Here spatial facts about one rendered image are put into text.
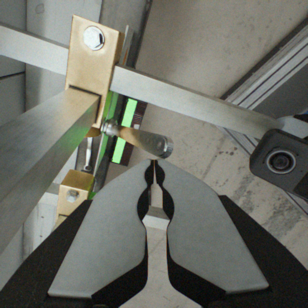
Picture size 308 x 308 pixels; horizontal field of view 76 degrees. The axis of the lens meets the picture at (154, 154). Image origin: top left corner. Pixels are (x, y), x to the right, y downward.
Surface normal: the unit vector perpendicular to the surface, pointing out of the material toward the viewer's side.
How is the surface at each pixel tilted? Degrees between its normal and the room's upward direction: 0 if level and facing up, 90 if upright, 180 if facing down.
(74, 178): 90
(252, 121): 0
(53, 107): 90
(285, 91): 0
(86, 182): 90
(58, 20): 0
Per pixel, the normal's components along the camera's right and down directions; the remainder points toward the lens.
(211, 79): 0.01, 0.49
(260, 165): -0.43, 0.26
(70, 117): 0.32, -0.83
